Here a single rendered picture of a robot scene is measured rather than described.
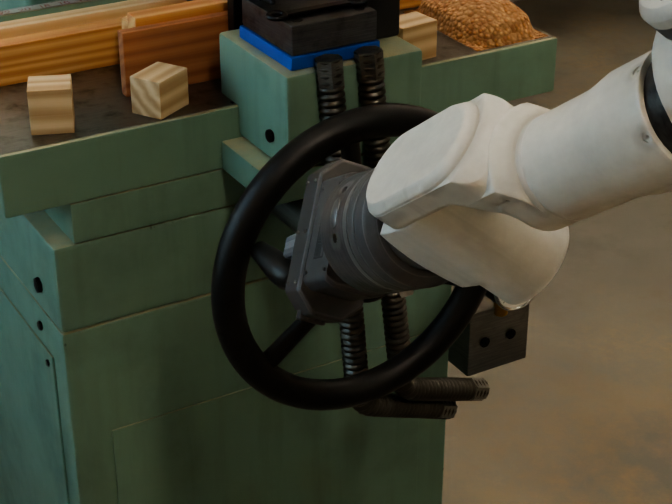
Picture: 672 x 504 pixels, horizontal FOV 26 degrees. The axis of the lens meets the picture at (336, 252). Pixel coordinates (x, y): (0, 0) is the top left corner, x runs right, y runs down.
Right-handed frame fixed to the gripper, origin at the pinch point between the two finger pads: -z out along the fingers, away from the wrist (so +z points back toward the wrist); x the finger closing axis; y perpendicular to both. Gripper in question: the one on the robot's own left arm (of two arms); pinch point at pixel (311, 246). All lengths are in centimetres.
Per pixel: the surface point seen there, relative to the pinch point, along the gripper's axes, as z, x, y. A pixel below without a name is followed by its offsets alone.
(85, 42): -33.2, 20.2, 13.3
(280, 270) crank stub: -2.5, -2.0, 1.1
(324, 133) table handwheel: -3.0, 9.9, -0.5
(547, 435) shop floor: -103, 1, -93
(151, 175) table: -23.7, 7.2, 6.8
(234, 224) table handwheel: -6.6, 1.4, 4.2
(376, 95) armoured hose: -9.9, 16.7, -7.6
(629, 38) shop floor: -227, 129, -181
